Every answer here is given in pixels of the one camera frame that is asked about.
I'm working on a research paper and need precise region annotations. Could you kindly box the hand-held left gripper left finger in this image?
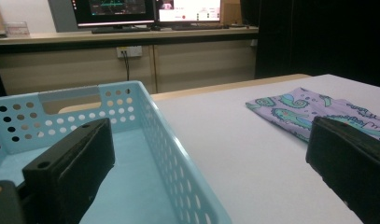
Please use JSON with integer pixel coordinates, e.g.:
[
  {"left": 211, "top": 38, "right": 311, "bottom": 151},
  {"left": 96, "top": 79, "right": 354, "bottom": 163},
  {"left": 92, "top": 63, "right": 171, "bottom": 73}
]
[{"left": 21, "top": 117, "right": 116, "bottom": 224}]

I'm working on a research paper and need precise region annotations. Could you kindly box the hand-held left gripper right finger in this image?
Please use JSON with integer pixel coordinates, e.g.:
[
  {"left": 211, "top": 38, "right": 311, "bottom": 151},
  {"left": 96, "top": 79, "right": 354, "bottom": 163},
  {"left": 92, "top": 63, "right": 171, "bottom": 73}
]
[{"left": 304, "top": 116, "right": 380, "bottom": 224}]

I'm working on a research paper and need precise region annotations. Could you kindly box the light blue perforated plastic basket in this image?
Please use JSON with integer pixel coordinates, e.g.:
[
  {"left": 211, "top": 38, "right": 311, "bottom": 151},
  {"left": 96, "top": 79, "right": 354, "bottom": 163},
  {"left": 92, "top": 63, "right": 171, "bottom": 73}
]
[{"left": 0, "top": 80, "right": 232, "bottom": 224}]

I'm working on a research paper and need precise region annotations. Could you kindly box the purple seahorse print cloth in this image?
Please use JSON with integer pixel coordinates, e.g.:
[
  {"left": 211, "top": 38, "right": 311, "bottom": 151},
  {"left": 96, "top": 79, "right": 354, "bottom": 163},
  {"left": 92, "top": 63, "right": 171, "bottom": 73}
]
[{"left": 245, "top": 87, "right": 380, "bottom": 145}]

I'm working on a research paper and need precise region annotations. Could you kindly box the black curtain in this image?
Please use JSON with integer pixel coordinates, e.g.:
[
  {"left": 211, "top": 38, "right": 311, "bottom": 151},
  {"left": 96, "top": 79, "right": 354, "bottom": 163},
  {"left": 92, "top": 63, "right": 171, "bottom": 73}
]
[{"left": 239, "top": 0, "right": 380, "bottom": 90}]

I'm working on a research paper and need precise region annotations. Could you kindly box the black keyboard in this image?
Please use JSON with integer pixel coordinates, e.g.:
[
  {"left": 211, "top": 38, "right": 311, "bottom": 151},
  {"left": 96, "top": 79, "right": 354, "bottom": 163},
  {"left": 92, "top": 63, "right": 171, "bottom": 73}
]
[
  {"left": 91, "top": 26, "right": 152, "bottom": 35},
  {"left": 171, "top": 23, "right": 225, "bottom": 32}
]

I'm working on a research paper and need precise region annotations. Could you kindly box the clear plastic box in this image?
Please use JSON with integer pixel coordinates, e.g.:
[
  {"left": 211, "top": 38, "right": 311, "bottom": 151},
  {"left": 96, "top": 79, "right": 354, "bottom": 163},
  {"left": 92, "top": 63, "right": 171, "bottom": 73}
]
[{"left": 4, "top": 21, "right": 31, "bottom": 37}]

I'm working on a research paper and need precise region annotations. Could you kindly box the dark screen computer monitor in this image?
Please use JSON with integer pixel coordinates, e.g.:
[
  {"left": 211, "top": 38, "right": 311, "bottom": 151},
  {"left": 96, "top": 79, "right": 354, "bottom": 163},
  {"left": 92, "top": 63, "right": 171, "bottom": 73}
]
[{"left": 70, "top": 0, "right": 156, "bottom": 29}]

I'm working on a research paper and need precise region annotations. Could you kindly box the beige wooden counter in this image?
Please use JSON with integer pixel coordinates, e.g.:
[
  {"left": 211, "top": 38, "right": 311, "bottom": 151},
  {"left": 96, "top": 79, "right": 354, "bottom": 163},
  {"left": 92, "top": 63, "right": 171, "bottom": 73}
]
[{"left": 0, "top": 25, "right": 260, "bottom": 97}]

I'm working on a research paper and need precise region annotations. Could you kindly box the bright screen computer monitor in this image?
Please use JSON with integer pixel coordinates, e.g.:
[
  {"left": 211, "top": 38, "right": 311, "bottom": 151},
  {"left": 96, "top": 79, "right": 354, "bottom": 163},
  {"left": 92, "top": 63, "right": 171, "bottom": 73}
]
[{"left": 154, "top": 0, "right": 223, "bottom": 25}]

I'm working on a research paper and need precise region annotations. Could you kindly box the black power cable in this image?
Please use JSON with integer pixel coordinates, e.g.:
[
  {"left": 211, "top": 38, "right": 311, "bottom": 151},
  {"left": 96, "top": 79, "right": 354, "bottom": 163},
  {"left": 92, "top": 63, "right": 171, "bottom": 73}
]
[{"left": 121, "top": 50, "right": 132, "bottom": 82}]

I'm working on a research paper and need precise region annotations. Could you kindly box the white wall outlet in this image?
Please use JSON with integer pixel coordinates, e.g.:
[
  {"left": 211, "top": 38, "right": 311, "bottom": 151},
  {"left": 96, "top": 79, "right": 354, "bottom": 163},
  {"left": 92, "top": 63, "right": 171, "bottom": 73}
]
[{"left": 116, "top": 45, "right": 144, "bottom": 59}]

